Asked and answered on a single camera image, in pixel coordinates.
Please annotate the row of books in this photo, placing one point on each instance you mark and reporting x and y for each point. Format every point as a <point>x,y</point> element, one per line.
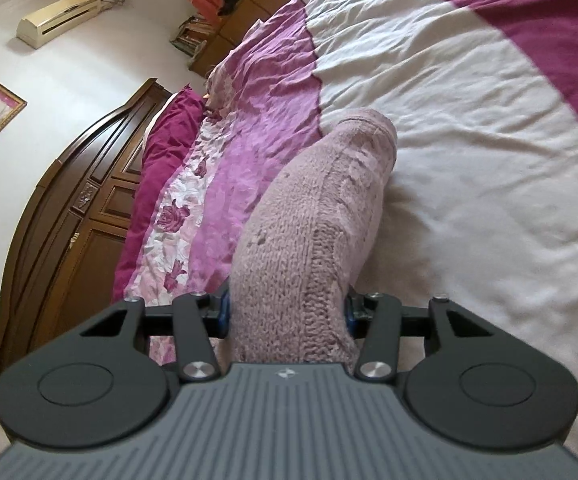
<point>191,37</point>

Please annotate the dark wooden headboard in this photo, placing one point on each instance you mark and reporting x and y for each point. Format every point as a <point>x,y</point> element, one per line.
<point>69,240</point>

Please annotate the pink knit cardigan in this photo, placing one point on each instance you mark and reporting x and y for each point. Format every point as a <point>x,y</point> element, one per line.
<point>294,240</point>

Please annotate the cream wall air conditioner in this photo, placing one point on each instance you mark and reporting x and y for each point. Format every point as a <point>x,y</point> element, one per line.
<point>59,17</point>

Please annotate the magenta pillow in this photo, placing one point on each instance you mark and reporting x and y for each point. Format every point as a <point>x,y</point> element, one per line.
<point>169,140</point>

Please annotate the long wooden cabinet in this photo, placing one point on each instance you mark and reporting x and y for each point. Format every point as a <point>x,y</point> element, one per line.
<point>249,15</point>

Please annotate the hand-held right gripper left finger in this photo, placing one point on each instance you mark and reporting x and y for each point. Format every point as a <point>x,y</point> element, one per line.
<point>194,320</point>

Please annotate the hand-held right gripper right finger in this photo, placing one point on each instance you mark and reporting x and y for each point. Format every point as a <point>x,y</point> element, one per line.
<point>381,320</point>

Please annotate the striped pink and white bedspread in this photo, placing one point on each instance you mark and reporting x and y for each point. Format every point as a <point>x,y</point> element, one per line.
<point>469,135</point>

